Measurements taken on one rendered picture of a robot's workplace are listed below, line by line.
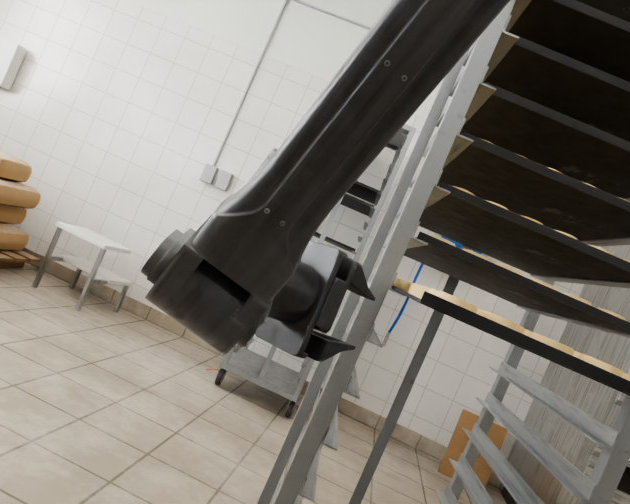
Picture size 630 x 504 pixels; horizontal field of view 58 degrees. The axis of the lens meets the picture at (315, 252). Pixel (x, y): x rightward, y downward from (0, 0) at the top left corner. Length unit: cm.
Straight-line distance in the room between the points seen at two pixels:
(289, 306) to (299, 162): 19
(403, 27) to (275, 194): 11
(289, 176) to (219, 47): 418
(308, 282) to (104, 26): 446
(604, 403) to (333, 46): 286
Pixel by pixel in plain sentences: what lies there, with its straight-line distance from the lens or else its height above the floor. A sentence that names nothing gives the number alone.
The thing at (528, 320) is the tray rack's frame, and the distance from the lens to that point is 162.
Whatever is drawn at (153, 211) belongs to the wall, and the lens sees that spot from 436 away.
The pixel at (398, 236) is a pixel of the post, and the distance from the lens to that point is 93.
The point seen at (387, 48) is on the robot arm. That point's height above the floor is 107.
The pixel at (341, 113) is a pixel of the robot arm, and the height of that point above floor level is 103.
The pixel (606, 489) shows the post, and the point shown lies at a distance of 107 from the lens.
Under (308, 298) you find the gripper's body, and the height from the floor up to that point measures 92.
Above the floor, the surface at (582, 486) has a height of 78.
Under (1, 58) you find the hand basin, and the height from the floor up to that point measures 132.
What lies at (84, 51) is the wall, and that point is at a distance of 488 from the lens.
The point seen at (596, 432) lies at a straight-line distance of 111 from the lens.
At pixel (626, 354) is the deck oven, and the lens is 323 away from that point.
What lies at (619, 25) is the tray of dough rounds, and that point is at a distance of 112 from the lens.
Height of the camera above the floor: 96
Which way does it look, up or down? level
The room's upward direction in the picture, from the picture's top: 24 degrees clockwise
